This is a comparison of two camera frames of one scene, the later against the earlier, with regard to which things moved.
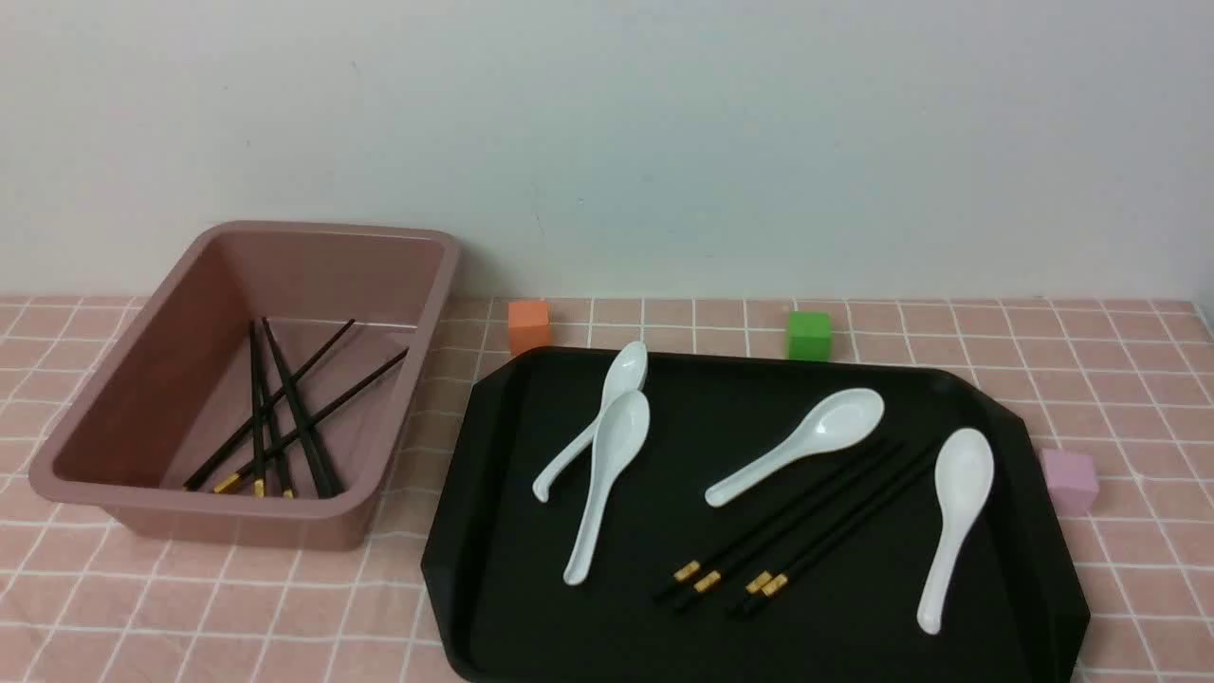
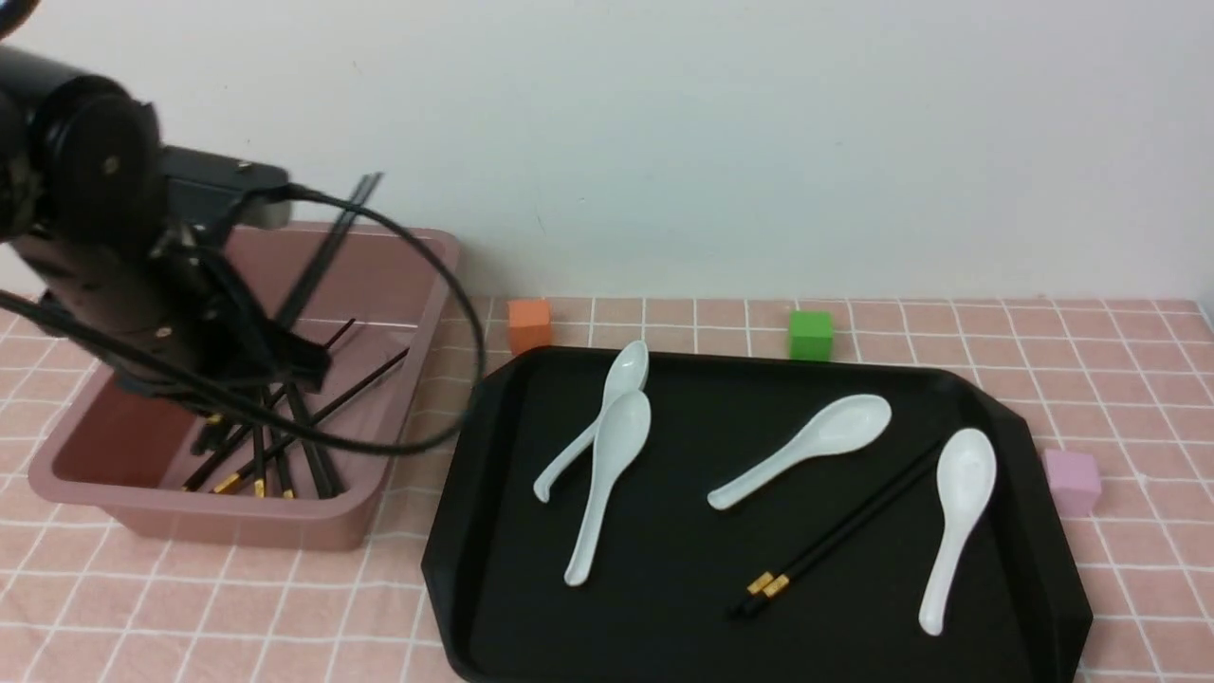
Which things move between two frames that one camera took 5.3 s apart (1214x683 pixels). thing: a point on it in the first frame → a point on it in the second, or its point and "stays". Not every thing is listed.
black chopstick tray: x=766 y=593 stays
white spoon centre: x=843 y=419 stays
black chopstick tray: x=691 y=573 → x=324 y=258
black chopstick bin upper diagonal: x=211 y=465 stays
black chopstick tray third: x=739 y=602 stays
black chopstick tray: x=712 y=581 → x=325 y=255
